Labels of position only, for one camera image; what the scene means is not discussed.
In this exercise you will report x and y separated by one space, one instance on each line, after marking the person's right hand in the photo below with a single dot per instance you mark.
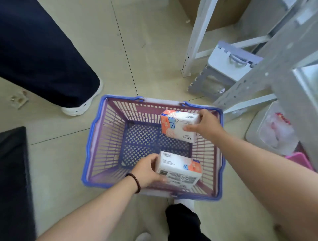
211 126

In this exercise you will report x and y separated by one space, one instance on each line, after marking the person's left hand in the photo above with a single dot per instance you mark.
145 171

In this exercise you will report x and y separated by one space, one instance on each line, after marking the person's left thumb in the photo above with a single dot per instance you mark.
159 178

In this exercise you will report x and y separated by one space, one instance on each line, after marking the person's right thumb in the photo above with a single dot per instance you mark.
191 128

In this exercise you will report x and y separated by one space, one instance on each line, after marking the white orange tissue pack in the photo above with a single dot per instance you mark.
177 124
180 171

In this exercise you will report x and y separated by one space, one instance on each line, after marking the person's left forearm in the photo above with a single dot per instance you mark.
99 213

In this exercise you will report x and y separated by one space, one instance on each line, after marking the person's right forearm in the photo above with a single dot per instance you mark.
263 178

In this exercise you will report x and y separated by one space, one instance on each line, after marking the person's white shoe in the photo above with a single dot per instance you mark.
185 202
143 237
82 106

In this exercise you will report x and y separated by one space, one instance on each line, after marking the person's leg in black trousers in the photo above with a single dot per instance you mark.
183 223

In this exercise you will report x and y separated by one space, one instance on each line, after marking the purple plastic shopping basket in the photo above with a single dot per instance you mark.
111 149

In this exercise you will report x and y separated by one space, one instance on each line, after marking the grey folding step stool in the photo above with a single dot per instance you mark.
223 64

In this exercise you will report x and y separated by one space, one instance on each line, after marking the white plastic bin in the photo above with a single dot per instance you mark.
270 131

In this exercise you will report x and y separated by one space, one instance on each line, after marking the pink plastic container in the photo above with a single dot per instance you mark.
299 160

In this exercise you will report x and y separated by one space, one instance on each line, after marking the brown cardboard box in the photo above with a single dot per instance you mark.
223 12

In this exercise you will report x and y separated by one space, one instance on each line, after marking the black box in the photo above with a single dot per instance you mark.
15 186

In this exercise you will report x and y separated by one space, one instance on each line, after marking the paper scrap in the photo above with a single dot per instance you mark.
19 99

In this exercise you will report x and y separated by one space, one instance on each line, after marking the white metal shelf frame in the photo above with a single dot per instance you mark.
273 57

